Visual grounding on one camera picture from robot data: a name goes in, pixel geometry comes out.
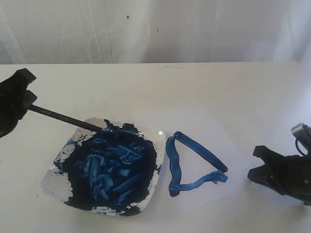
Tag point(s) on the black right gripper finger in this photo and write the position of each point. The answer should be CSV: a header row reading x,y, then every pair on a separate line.
x,y
268,156
263,175

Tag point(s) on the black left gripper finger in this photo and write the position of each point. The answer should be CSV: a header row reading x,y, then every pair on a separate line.
x,y
27,99
21,79

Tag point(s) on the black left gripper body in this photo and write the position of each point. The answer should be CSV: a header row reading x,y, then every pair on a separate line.
x,y
9,103

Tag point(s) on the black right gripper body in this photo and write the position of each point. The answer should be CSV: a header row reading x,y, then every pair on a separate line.
x,y
293,176

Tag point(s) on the black paintbrush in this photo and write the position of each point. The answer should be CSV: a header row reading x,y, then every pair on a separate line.
x,y
63,117

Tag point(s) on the white backdrop curtain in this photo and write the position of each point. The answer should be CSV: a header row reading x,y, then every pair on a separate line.
x,y
155,31

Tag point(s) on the white paper sheet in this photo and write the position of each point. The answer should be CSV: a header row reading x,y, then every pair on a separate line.
x,y
198,124

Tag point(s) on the white square plate blue paint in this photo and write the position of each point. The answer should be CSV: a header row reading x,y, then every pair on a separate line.
x,y
113,173

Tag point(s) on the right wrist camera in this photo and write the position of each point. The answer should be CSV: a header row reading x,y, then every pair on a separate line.
x,y
302,132

